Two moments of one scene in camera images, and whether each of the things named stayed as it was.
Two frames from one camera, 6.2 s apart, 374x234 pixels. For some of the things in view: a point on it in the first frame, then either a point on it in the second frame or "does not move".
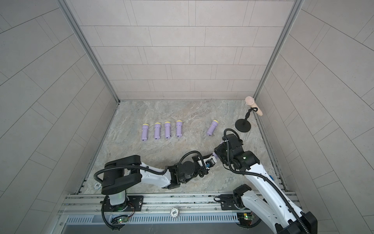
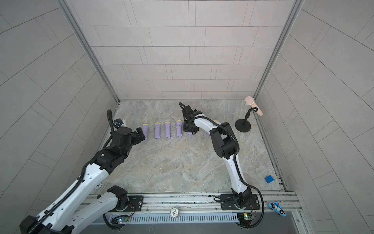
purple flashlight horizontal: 157,130 does not move
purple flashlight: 178,127 does not move
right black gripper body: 225,156 to 189,127
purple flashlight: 167,129 does not move
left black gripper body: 196,169 to 135,139
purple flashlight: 144,132 does not move
